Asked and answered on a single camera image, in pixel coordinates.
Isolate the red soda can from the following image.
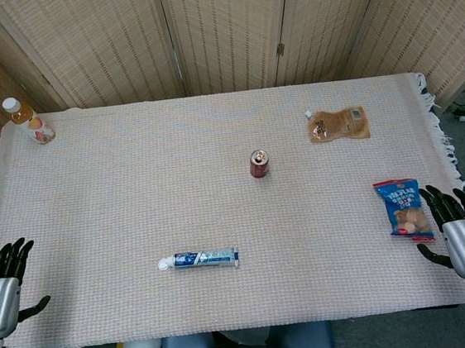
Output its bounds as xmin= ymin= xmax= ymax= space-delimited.
xmin=247 ymin=148 xmax=271 ymax=180

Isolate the brown spouted drink pouch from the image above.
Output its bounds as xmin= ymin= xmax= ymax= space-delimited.
xmin=303 ymin=103 xmax=372 ymax=146

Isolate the beige woven tablecloth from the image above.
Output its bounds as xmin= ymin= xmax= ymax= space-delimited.
xmin=0 ymin=65 xmax=465 ymax=348

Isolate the orange juice bottle white cap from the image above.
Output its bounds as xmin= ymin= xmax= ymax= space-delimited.
xmin=1 ymin=93 xmax=57 ymax=149

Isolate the blue white toothpaste tube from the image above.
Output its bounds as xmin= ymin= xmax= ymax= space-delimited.
xmin=156 ymin=246 xmax=242 ymax=278

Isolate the blue snack bag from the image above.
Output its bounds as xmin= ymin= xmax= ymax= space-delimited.
xmin=372 ymin=175 xmax=437 ymax=247

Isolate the woven folding screen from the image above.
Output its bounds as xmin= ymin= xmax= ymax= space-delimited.
xmin=0 ymin=0 xmax=465 ymax=156

